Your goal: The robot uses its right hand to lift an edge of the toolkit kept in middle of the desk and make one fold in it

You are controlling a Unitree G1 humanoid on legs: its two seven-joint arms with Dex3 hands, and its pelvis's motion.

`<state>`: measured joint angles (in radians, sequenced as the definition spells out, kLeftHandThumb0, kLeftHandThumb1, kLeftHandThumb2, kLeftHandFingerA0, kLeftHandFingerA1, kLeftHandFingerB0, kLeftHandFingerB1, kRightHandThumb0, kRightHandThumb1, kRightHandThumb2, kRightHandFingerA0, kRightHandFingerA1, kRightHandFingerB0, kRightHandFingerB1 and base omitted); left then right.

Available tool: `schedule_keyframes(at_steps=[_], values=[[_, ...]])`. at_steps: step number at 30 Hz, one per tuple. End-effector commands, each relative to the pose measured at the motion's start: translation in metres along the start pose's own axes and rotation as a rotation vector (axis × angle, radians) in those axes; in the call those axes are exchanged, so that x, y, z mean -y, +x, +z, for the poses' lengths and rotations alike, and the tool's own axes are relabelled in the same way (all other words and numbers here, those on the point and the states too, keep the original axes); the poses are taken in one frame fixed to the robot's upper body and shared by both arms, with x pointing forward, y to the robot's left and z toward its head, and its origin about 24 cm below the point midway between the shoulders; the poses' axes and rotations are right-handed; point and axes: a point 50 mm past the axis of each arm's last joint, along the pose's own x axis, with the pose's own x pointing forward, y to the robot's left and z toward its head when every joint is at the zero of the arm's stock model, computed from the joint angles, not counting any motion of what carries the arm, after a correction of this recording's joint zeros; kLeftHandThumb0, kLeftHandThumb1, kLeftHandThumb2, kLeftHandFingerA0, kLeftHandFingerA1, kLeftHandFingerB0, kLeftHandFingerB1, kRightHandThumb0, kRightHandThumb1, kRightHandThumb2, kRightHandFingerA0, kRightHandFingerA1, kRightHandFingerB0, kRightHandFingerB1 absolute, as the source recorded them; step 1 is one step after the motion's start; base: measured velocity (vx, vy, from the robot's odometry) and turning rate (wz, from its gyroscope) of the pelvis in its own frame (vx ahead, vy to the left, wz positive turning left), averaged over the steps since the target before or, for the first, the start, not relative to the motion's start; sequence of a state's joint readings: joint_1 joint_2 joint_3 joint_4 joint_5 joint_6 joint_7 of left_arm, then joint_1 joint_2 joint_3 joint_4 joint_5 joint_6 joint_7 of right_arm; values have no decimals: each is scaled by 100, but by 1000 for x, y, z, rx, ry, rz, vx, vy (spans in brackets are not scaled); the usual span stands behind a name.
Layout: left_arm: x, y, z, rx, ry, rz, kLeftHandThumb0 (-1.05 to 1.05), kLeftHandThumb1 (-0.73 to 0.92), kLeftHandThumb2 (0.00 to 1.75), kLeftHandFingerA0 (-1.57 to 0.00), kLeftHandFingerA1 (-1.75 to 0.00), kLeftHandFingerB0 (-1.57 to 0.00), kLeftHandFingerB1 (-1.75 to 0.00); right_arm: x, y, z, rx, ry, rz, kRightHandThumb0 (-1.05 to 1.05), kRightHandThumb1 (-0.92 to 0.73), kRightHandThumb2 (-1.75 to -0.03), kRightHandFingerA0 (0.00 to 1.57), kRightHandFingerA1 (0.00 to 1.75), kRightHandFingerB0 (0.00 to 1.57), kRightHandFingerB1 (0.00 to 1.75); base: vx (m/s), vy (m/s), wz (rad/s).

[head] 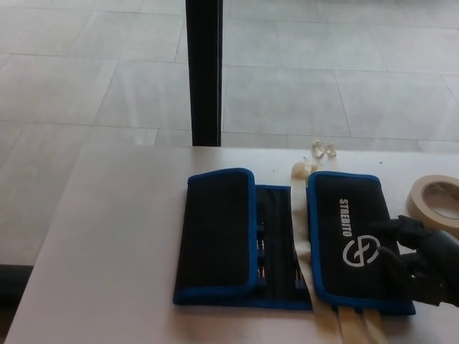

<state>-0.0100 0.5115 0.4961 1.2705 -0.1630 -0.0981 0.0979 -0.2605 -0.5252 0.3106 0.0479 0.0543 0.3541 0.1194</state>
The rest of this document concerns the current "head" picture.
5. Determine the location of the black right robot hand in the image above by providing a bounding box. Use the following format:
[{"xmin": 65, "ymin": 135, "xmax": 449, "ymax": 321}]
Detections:
[{"xmin": 368, "ymin": 214, "xmax": 459, "ymax": 309}]

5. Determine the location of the black blue-trimmed toolkit pouch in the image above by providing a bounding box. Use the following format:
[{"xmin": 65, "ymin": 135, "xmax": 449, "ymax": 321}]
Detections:
[{"xmin": 172, "ymin": 167, "xmax": 417, "ymax": 317}]

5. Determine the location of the beige masking tape roll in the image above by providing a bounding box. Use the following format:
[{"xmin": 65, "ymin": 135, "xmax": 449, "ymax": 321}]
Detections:
[{"xmin": 406, "ymin": 174, "xmax": 459, "ymax": 238}]

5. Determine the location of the black vertical post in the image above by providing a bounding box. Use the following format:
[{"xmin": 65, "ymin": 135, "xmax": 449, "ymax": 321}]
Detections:
[{"xmin": 185, "ymin": 0, "xmax": 224, "ymax": 147}]

